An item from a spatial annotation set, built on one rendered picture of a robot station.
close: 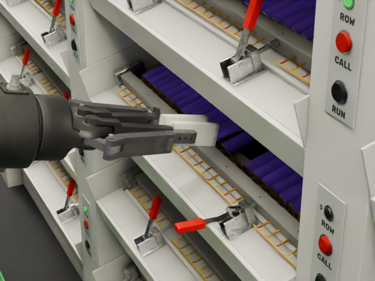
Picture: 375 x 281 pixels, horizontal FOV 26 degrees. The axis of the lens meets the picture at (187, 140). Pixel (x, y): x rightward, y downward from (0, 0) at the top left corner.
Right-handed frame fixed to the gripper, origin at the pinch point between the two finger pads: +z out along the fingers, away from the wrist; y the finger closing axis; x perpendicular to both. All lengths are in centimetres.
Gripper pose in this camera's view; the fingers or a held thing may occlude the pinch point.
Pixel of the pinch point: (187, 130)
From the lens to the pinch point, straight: 100.9
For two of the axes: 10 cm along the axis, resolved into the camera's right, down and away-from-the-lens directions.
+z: 8.7, 0.1, 5.0
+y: -4.6, -4.0, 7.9
